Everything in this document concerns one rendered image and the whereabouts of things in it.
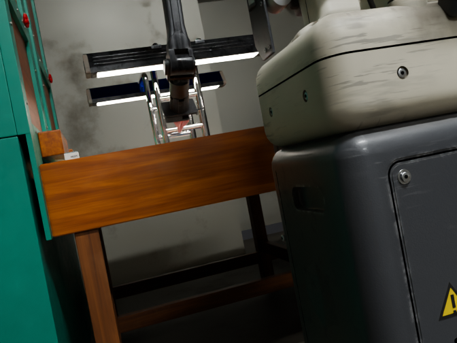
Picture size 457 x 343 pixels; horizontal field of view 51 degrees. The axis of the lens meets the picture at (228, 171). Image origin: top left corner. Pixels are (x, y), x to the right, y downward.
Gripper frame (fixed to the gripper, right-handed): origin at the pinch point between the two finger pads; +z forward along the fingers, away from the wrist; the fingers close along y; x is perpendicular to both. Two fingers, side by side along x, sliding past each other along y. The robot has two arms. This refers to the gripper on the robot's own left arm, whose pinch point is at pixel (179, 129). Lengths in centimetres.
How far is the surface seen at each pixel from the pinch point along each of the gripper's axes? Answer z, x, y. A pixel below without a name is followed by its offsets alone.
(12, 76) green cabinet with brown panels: -31, 6, 42
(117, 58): -11.6, -24.8, 14.2
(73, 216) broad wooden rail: -4.6, 30.1, 34.5
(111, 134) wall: 131, -141, 13
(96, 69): -10.6, -21.4, 21.6
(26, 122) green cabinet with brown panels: -23.7, 14.1, 40.9
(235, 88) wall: 160, -206, -102
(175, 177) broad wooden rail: -7.8, 26.2, 7.3
